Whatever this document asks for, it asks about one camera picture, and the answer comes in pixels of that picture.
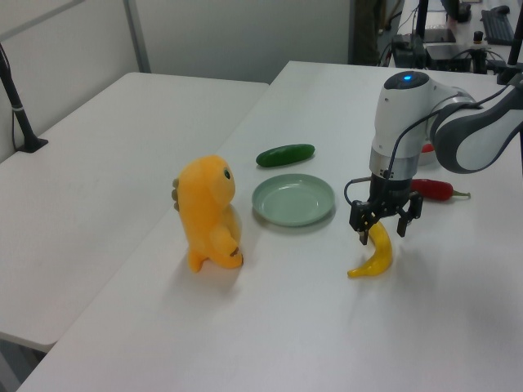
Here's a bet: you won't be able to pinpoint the black camera stand pole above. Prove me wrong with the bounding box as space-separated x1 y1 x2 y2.
495 22 523 86

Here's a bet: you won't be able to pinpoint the black pole with clamp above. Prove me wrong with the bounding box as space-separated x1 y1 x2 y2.
0 42 49 154

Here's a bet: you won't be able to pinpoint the orange plush dinosaur toy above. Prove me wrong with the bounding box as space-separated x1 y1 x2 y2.
170 154 245 274

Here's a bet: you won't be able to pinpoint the red chili pepper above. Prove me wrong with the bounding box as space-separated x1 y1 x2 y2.
410 178 472 203

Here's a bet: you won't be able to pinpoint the yellow banana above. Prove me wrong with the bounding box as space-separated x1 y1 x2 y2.
346 221 394 279

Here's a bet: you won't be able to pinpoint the black keyboard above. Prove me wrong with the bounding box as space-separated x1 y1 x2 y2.
481 8 516 46

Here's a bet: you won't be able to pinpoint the thin black stand pole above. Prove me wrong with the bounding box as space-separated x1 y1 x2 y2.
416 0 431 42

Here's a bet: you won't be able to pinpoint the green cucumber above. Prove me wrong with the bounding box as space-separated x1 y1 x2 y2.
256 143 316 169

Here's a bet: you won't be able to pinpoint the pale green plastic plate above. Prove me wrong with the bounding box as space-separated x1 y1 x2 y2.
251 173 336 227

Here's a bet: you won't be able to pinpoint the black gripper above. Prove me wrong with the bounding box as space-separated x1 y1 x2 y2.
349 173 424 246

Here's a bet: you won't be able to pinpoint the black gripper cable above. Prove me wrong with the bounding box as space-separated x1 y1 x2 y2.
343 94 483 205

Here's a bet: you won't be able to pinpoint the black equipment box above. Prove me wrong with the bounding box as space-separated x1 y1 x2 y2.
391 33 427 69

